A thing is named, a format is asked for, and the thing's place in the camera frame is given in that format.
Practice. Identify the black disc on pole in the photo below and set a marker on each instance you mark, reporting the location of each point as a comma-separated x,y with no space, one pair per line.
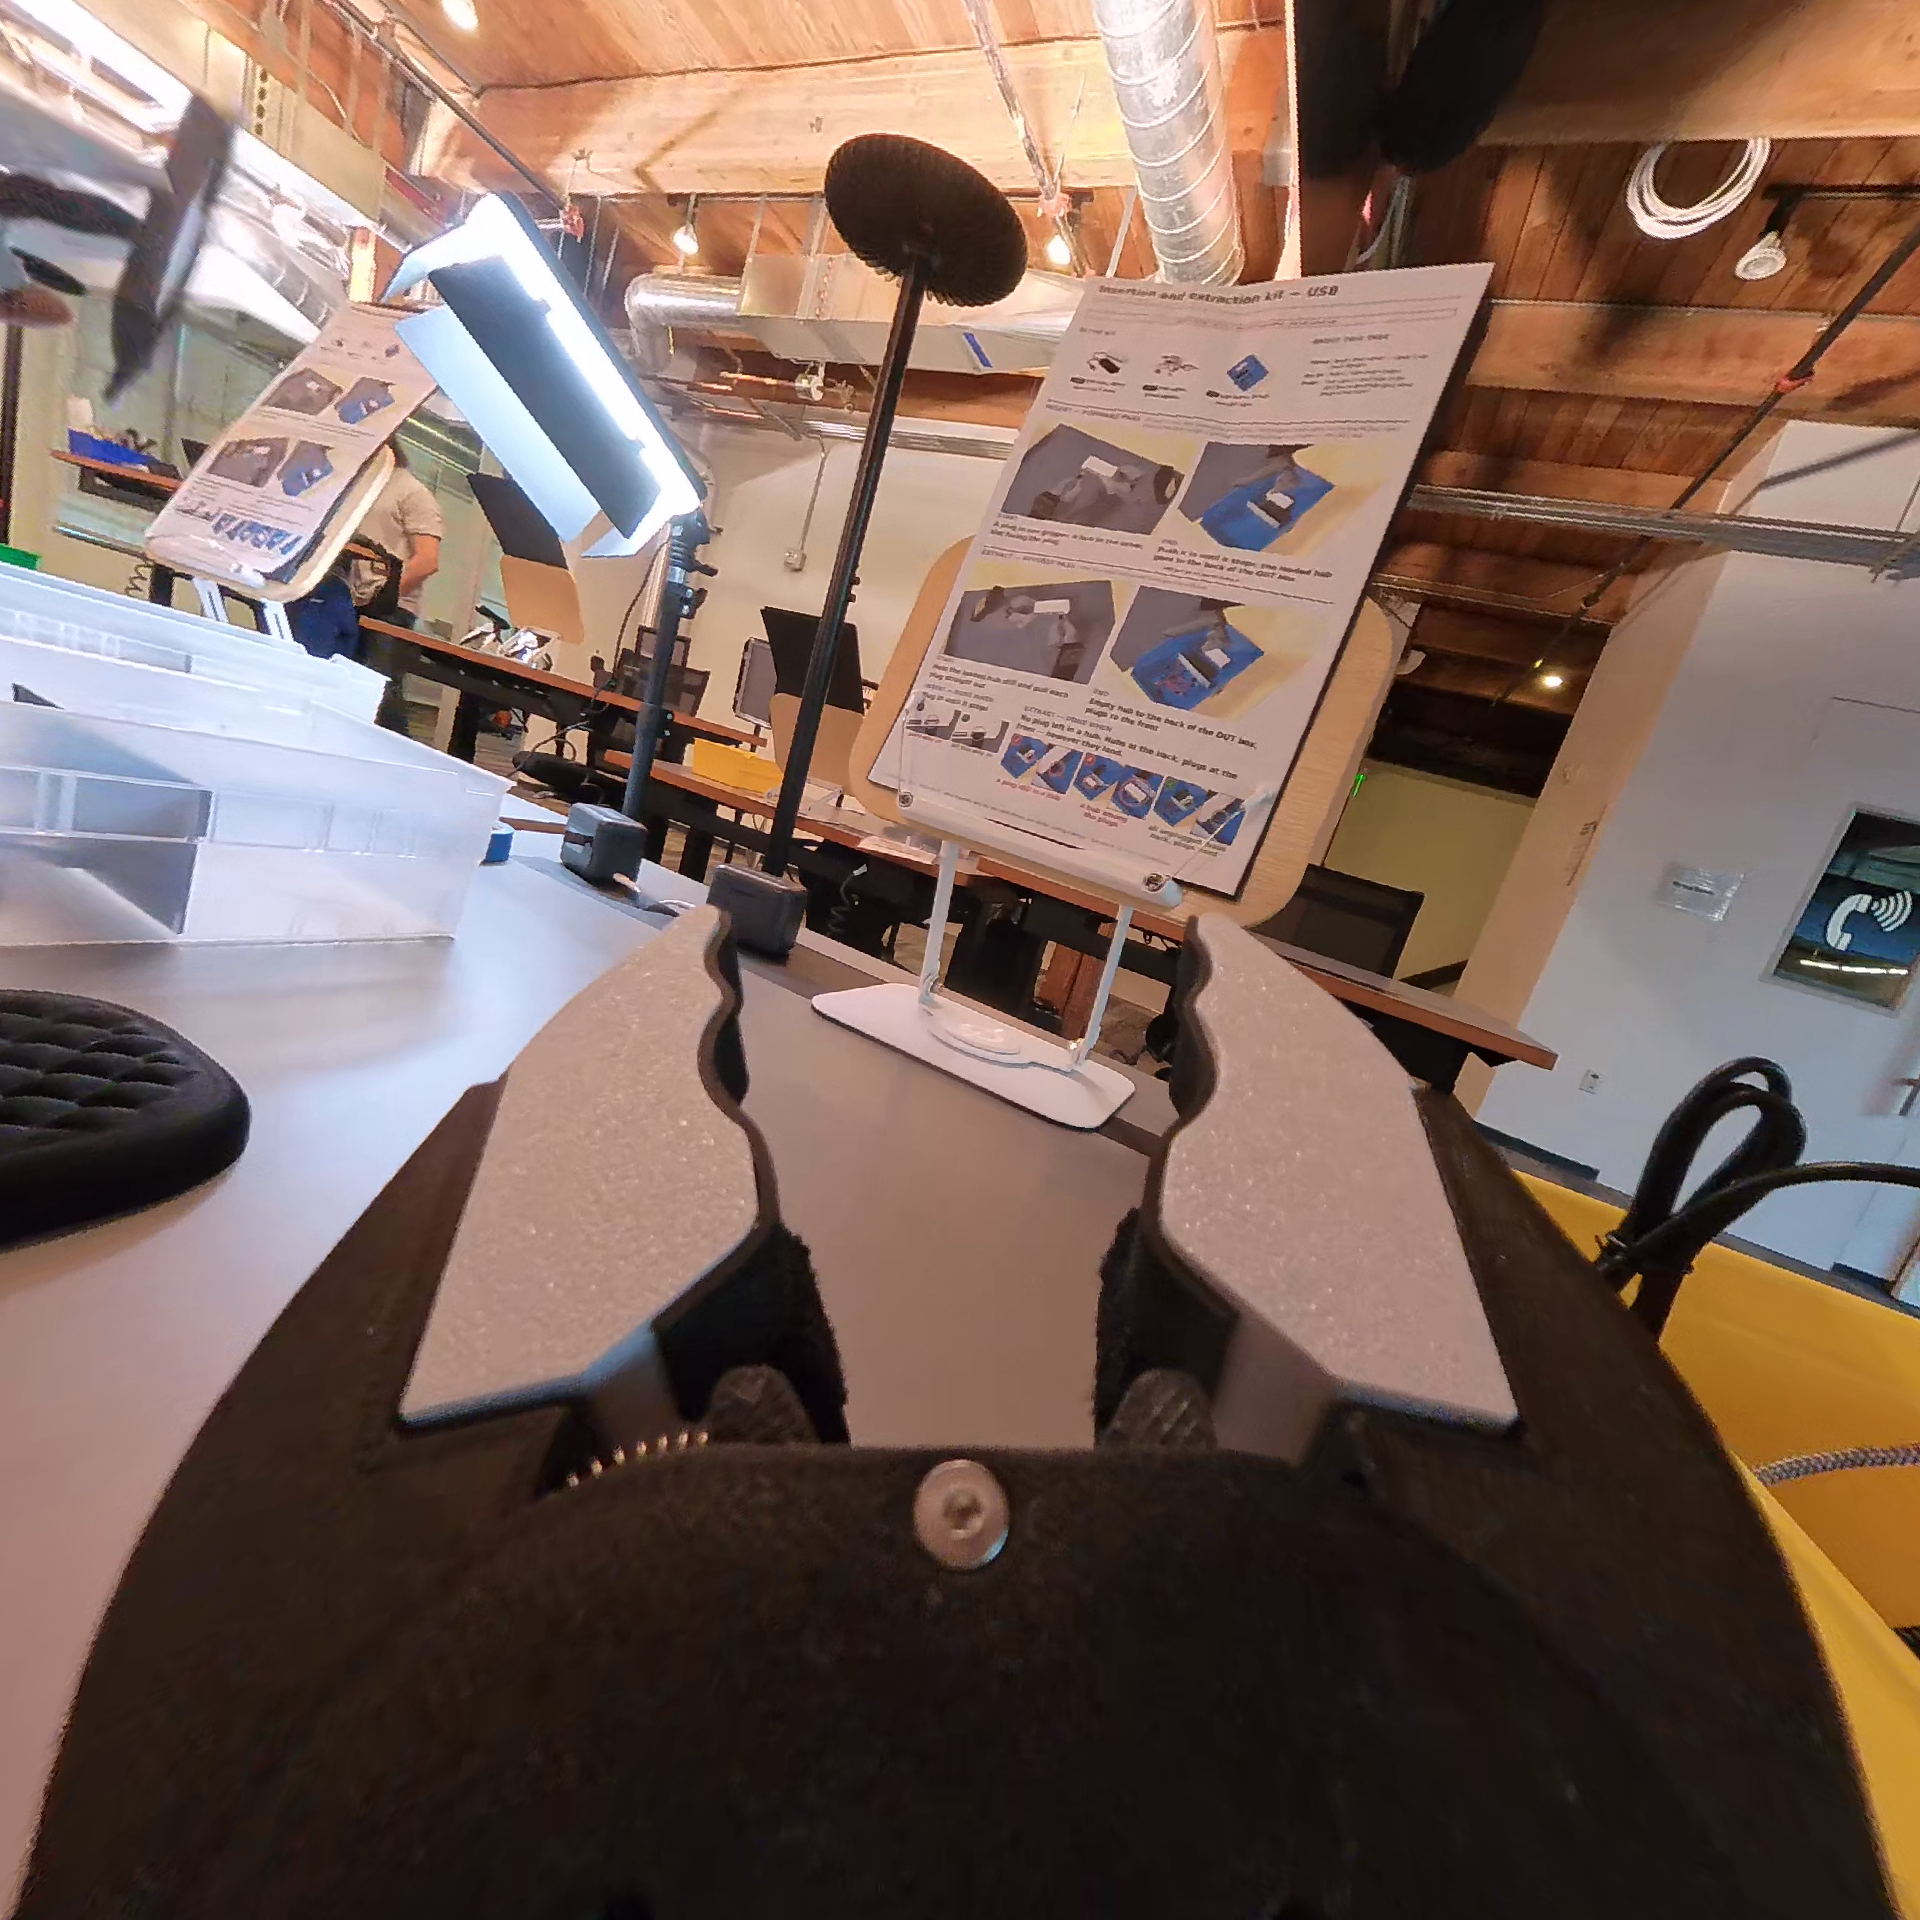
921,220

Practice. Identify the rectangular metal duct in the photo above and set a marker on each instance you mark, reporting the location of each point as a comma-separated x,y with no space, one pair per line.
843,309

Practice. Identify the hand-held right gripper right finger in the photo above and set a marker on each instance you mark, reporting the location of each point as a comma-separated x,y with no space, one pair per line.
1321,1214

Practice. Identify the yellow bin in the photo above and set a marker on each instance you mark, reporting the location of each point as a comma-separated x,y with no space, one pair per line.
1800,1348

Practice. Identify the instruction sheet on wooden board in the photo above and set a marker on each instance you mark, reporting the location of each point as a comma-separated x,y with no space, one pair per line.
1201,449
303,435

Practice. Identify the white track light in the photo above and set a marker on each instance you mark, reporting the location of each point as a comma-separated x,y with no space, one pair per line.
1764,255

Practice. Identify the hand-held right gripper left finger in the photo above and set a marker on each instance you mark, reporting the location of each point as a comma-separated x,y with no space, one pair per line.
600,1202

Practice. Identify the framed phone sign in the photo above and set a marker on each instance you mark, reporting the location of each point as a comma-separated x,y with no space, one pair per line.
1852,913

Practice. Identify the bright light panel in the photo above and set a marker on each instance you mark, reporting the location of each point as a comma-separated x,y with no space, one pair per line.
554,405

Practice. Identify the clear plastic bin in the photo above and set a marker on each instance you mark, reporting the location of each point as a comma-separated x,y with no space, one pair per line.
303,843
150,630

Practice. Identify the black quilted pad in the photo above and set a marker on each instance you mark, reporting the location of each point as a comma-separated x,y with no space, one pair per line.
93,1094

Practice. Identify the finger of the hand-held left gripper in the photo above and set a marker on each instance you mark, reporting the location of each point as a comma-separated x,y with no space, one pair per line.
93,127

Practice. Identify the wooden office desk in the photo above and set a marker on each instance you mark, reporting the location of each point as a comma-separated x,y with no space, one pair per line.
1424,1005

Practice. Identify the black light stand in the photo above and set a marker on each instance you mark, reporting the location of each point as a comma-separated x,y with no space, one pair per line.
669,674

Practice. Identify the black monitor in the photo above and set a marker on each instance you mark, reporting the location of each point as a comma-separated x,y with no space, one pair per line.
809,662
1356,930

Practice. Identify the round silver ventilation duct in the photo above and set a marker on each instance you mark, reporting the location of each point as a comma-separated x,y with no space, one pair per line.
1172,136

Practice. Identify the small white wall sign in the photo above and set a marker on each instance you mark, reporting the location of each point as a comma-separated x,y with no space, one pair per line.
1701,890

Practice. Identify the grey clamp base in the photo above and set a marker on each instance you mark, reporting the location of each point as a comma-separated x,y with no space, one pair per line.
604,843
759,912

